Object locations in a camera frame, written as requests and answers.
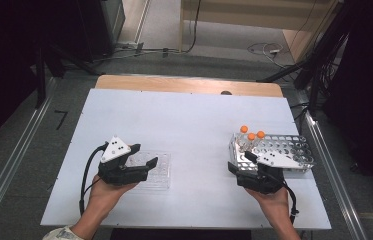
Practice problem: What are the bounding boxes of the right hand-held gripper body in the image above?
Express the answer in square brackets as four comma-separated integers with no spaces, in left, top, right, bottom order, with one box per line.
[236,151,306,195]

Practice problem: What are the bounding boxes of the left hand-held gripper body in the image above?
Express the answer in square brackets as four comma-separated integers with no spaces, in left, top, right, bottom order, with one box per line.
[97,135,143,187]

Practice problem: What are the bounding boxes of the clear plastic tube rack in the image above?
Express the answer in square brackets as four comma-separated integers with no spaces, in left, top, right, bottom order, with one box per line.
[120,150,172,192]

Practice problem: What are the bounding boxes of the metal tube rack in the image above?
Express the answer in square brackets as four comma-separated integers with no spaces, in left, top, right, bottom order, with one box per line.
[228,132,316,174]

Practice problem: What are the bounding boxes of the person's right hand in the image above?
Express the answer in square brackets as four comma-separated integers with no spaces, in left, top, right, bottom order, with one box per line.
[243,185,291,228]

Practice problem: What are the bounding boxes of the person's left hand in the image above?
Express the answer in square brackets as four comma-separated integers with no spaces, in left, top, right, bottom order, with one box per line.
[88,174,139,222]

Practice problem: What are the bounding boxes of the white board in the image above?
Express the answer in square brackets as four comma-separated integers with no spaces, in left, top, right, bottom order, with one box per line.
[39,88,332,231]

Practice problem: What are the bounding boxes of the light left sleeve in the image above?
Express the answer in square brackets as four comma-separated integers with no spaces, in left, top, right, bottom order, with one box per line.
[42,225,85,240]

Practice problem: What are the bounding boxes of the black metal stand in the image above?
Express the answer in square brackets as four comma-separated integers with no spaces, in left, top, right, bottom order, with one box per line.
[33,43,103,110]

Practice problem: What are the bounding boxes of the black cabinet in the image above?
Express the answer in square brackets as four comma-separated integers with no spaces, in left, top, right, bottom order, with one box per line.
[73,0,127,63]

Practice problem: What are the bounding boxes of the light wooden furniture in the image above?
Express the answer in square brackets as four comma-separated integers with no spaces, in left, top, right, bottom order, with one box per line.
[178,0,344,64]

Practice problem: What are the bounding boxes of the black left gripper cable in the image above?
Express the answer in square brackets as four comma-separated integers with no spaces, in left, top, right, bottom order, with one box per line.
[78,142,109,216]

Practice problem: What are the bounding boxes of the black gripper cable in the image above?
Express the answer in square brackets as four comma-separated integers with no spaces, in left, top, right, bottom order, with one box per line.
[275,176,300,225]
[78,142,109,216]

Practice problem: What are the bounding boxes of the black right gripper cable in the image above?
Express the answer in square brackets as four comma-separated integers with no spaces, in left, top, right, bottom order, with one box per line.
[275,176,300,225]

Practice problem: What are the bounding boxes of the aluminium floor rail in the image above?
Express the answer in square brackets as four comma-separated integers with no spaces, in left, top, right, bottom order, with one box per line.
[298,96,369,240]
[0,77,58,240]

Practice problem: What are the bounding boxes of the black stand with cables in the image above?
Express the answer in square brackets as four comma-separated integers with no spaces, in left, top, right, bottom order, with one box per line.
[256,0,353,118]

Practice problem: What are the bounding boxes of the grey floor cables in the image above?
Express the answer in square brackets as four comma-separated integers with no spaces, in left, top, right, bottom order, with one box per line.
[93,41,182,63]

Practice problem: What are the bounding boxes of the white coiled cable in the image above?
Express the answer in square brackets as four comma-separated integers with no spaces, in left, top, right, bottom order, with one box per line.
[247,41,296,70]

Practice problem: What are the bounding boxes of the black hanging cable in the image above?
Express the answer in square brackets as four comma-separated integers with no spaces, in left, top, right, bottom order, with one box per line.
[186,0,203,53]

